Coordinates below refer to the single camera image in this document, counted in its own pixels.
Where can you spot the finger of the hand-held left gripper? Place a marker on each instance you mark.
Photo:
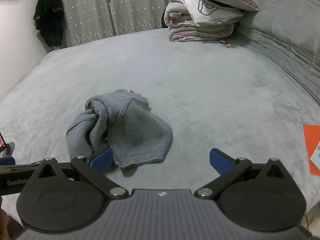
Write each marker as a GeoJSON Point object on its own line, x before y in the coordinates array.
{"type": "Point", "coordinates": [7, 161]}

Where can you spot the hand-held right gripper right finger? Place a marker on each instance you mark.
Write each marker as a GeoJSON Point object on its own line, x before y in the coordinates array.
{"type": "Point", "coordinates": [220, 162]}

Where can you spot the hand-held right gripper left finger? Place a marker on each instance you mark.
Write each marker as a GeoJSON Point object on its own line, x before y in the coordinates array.
{"type": "Point", "coordinates": [101, 160]}

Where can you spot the grey knit sweater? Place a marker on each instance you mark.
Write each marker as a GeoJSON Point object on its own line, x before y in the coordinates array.
{"type": "Point", "coordinates": [140, 130]}

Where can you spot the dark hanging clothes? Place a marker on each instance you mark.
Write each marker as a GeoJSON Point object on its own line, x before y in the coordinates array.
{"type": "Point", "coordinates": [50, 17]}

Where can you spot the smartphone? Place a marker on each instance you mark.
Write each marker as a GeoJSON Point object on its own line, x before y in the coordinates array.
{"type": "Point", "coordinates": [2, 142]}

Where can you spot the grey bed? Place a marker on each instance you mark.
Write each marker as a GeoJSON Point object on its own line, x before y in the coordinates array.
{"type": "Point", "coordinates": [200, 80]}

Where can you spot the small beige toy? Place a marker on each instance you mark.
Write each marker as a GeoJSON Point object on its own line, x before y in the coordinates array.
{"type": "Point", "coordinates": [226, 43]}

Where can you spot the folded grey pink quilt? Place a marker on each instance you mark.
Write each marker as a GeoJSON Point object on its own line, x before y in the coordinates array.
{"type": "Point", "coordinates": [200, 31]}

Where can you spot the grey quilted blanket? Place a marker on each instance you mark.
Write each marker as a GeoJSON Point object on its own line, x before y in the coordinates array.
{"type": "Point", "coordinates": [287, 30]}

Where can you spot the grey star-print curtain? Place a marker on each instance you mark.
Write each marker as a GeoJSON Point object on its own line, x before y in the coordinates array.
{"type": "Point", "coordinates": [100, 10]}

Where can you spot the white printed pillow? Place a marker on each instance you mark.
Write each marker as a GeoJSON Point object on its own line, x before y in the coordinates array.
{"type": "Point", "coordinates": [200, 7]}

